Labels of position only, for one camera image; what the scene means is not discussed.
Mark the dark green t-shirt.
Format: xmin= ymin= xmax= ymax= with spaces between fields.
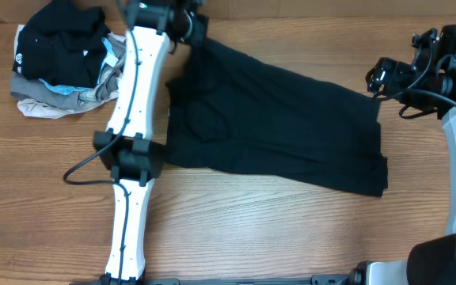
xmin=166 ymin=39 xmax=388 ymax=197

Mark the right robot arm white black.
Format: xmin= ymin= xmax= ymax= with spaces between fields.
xmin=342 ymin=25 xmax=456 ymax=284

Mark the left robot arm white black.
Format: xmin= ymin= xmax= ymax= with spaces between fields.
xmin=93 ymin=0 xmax=208 ymax=284

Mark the light blue garment in pile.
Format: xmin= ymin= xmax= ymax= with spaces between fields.
xmin=39 ymin=37 xmax=118 ymax=96

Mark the black garment on pile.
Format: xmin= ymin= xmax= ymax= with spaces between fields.
xmin=13 ymin=0 xmax=110 ymax=88

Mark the grey garment in pile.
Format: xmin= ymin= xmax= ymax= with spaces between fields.
xmin=10 ymin=32 xmax=126 ymax=112

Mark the beige garment in pile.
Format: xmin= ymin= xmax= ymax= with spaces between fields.
xmin=13 ymin=25 xmax=122 ymax=119

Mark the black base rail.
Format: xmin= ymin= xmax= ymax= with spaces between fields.
xmin=71 ymin=274 xmax=350 ymax=285

